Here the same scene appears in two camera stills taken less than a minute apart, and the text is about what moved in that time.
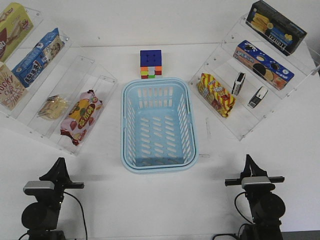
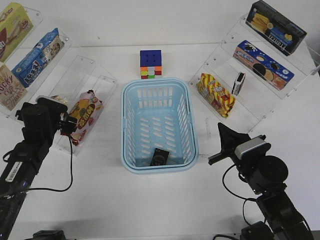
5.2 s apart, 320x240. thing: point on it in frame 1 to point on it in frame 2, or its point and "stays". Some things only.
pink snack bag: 80,116 stays
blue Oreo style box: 265,67 stays
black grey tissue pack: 259,95 to 160,157
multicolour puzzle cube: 151,63 stays
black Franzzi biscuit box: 275,28 stays
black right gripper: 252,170 to 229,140
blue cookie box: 30,67 stays
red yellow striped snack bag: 215,94 stays
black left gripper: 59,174 to 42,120
